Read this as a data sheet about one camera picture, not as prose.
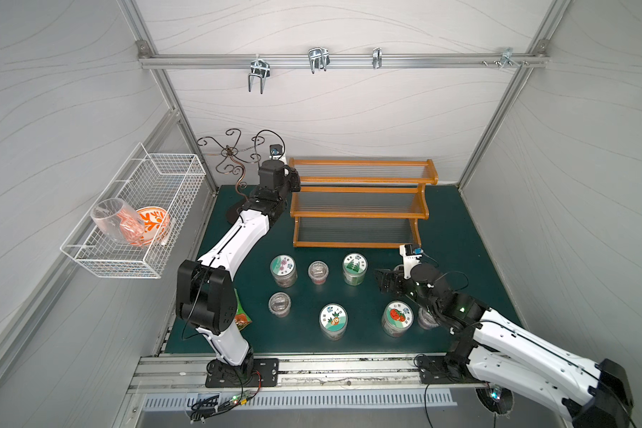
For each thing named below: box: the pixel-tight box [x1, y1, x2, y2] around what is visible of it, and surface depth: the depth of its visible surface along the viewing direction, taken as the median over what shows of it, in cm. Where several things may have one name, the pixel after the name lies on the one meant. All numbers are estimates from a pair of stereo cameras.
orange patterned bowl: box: [136, 206, 172, 247], surface depth 68 cm
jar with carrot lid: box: [319, 303, 349, 342], surface depth 77 cm
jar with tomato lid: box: [381, 300, 414, 338], surface depth 78 cm
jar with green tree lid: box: [342, 252, 369, 287], surface depth 89 cm
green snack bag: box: [233, 288, 253, 331], surface depth 82 cm
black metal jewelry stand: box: [197, 128, 286, 205], surface depth 90 cm
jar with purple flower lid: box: [270, 254, 298, 289], surface depth 88 cm
